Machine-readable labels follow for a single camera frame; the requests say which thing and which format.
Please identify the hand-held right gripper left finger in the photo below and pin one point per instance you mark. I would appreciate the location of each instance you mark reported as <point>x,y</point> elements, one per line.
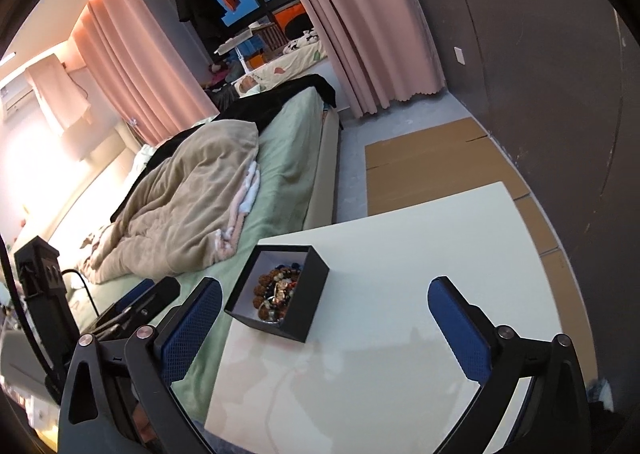
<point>192,324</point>

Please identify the bed with green sheet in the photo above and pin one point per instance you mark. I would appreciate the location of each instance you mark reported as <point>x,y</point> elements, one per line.
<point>285,158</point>

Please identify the wide pink curtain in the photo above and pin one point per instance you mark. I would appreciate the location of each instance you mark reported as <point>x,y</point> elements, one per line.
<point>360,8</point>

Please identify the beige blanket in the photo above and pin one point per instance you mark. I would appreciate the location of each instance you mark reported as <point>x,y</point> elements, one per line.
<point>190,194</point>

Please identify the orange and black cushion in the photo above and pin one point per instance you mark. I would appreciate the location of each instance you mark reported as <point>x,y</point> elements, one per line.
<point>295,18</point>

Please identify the pink curtain with tight pleats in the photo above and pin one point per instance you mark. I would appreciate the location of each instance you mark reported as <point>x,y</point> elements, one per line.
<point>140,58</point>

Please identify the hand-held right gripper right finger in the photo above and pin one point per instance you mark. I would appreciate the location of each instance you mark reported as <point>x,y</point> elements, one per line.
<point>460,329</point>

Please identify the black jewelry box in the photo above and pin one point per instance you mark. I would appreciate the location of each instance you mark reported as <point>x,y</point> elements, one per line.
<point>310,304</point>

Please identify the cream hanging cloth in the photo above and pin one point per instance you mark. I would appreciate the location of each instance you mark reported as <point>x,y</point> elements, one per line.
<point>60,93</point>

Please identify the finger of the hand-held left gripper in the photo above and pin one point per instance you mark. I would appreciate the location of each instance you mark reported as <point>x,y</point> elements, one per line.
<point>160,291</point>
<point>140,286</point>

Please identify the flat brown cardboard sheet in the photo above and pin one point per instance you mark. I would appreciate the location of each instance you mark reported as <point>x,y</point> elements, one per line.
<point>425,158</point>

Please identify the black hanging garments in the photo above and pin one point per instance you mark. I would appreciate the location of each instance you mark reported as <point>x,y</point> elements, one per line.
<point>195,3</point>

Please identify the white air conditioner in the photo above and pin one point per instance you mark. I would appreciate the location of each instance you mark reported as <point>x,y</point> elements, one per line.
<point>17,98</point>

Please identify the white drying rack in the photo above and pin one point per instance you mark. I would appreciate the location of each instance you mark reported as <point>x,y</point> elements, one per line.
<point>240,43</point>

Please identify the white and pink cloth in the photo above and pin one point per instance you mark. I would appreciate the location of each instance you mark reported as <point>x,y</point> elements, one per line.
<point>240,214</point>

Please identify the black clothing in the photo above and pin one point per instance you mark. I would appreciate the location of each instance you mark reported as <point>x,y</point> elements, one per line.
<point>280,98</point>

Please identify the white wall switch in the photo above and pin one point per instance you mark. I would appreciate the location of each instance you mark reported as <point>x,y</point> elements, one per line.
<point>460,56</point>

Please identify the cream printed quilt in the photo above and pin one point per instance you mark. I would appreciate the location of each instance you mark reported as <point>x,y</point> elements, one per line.
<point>295,58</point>

